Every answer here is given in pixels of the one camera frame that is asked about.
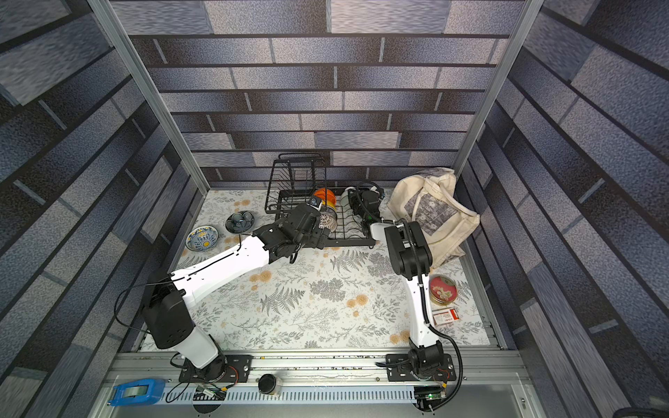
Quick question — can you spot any white lattice pattern bowl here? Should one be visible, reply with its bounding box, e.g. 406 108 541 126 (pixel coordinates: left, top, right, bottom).
320 208 338 233

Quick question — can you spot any dark grey-blue ceramic bowl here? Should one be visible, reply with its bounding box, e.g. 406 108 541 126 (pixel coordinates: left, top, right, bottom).
225 211 255 234

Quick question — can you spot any orange plastic bowl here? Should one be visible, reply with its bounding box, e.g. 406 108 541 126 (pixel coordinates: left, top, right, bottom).
314 188 336 206

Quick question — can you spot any black wire dish rack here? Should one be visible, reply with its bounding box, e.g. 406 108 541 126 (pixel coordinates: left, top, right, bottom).
264 153 376 248

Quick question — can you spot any pale green ceramic bowl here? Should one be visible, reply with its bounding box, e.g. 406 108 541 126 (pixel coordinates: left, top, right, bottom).
339 190 353 212

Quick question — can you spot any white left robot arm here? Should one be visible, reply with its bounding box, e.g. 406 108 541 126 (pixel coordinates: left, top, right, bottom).
141 196 328 370

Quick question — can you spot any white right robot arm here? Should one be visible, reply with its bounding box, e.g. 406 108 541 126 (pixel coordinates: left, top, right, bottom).
345 182 463 381

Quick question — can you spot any beige canvas tote bag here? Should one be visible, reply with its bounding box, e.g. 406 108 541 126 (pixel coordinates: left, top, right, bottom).
388 167 480 269

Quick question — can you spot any blue yellow patterned bowl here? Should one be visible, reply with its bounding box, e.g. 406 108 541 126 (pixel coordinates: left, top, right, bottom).
186 226 219 253

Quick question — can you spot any floral patterned table mat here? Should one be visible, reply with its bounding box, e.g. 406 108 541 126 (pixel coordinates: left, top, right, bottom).
177 190 492 351

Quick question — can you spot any red gold round tin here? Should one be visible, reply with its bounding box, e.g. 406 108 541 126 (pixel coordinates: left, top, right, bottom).
429 275 458 306

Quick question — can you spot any small red white box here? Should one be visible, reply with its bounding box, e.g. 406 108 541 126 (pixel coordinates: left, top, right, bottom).
432 308 460 327

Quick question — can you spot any black round knob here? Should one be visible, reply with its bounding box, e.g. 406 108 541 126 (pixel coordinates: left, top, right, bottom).
258 374 280 396

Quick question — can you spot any green circuit board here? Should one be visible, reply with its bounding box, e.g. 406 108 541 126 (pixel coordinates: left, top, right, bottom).
414 386 446 403

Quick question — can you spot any blue tape dispenser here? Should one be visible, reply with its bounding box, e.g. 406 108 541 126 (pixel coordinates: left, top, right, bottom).
107 379 166 407

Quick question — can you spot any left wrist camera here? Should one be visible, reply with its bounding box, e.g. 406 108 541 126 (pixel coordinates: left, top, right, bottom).
307 195 324 211

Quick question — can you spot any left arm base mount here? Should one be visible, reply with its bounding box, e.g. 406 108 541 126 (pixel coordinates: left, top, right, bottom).
176 355 253 384

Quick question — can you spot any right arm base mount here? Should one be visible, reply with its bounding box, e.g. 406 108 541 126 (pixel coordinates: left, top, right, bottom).
384 354 458 383

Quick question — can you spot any white slotted cable duct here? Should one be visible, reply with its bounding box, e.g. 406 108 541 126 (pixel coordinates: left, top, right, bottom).
156 386 416 406

